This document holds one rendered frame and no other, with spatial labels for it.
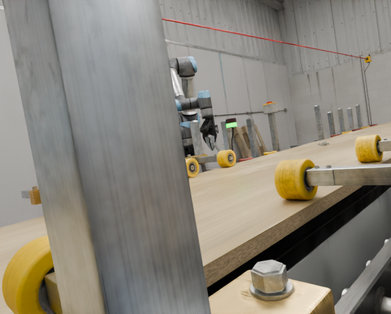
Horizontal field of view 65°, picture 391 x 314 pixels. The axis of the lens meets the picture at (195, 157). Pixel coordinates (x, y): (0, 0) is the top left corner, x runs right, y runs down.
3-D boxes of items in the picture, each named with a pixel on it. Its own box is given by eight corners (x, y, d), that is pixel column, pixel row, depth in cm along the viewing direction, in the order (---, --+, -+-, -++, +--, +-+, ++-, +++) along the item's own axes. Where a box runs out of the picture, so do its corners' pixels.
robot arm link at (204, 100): (207, 91, 192) (211, 88, 184) (210, 108, 193) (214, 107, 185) (195, 93, 190) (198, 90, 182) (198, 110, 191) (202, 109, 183)
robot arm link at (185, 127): (179, 123, 204) (192, 121, 203) (182, 139, 205) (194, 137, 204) (177, 123, 196) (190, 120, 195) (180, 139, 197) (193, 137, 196)
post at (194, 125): (203, 209, 167) (188, 121, 164) (208, 207, 169) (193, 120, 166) (208, 209, 164) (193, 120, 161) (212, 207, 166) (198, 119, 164)
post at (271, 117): (276, 176, 219) (266, 114, 216) (279, 175, 222) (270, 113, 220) (281, 176, 215) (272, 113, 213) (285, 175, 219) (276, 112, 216)
